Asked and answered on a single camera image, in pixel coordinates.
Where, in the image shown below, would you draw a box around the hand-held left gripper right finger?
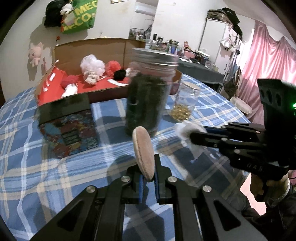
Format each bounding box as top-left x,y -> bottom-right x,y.
153,154 -> 269,241

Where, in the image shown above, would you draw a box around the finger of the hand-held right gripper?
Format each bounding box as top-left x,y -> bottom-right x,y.
203,122 -> 266,142
189,132 -> 262,163

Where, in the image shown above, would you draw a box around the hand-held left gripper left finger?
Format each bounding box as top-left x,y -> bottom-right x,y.
30,165 -> 145,241

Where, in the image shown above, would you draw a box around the white cotton pad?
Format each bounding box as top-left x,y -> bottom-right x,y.
174,122 -> 208,161

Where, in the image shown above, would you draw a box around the tan round powder puff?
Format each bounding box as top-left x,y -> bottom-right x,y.
132,126 -> 155,181

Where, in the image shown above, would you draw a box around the coral mesh bath pouf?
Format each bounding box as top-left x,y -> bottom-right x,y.
105,60 -> 122,77

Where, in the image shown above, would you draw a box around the cream knitted cloth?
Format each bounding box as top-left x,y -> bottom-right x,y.
84,71 -> 102,85

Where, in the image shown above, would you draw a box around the red crochet yarn ball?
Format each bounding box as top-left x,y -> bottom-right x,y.
60,75 -> 79,90

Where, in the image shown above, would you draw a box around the white mesh bath pouf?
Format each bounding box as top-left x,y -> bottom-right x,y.
80,54 -> 105,78

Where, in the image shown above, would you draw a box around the cardboard box red inside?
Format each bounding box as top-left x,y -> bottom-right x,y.
35,38 -> 182,107

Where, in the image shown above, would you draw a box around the person's right forearm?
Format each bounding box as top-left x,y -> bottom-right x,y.
240,185 -> 296,241

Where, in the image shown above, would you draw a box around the person's right hand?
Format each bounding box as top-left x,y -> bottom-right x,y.
250,173 -> 290,202

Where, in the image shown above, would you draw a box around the wooden chair with cushion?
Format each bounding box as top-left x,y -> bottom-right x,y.
222,67 -> 253,115

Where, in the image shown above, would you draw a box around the small clear glass jar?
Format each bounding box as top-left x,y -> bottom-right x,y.
171,81 -> 201,122

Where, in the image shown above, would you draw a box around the large glass jar dark contents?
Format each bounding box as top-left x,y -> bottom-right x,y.
125,48 -> 179,137

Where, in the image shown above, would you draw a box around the white hanging bag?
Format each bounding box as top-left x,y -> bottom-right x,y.
220,38 -> 241,54

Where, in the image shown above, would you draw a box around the printed tin box black lid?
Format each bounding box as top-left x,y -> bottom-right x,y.
36,94 -> 99,159

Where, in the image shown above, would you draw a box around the dark side table with cosmetics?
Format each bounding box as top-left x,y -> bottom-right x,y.
146,34 -> 219,70

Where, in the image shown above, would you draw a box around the white wardrobe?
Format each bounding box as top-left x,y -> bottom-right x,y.
198,19 -> 238,72

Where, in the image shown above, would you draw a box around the black bag on wardrobe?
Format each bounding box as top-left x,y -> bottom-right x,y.
221,7 -> 243,40

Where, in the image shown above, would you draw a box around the patterned storage box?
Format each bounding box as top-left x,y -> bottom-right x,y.
207,9 -> 228,22

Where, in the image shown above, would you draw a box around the pink bunny plush toy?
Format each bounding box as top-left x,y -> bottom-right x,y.
28,42 -> 44,67

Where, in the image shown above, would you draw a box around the green tote bag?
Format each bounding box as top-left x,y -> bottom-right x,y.
60,0 -> 99,34

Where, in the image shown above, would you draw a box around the small white plush toy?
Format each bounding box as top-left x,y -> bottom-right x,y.
60,2 -> 75,15

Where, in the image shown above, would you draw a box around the black hanging bag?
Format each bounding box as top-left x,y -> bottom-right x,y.
44,0 -> 67,27

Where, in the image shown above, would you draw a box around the wall mirror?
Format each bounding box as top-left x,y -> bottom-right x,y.
128,0 -> 160,41

